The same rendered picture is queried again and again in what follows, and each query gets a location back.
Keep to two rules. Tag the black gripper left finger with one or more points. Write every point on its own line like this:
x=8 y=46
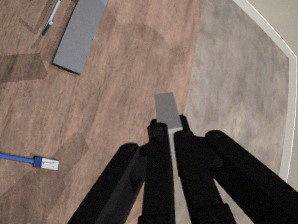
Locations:
x=112 y=197

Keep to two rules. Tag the dark grey patch panel rack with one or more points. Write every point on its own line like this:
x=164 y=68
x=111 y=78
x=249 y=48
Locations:
x=78 y=35

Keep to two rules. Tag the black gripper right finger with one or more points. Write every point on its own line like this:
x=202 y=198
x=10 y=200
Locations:
x=261 y=194

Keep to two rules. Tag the white ethernet plug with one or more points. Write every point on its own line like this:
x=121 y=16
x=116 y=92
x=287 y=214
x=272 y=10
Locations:
x=40 y=162

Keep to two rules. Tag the blue patch cable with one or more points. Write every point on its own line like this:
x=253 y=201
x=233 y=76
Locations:
x=16 y=158

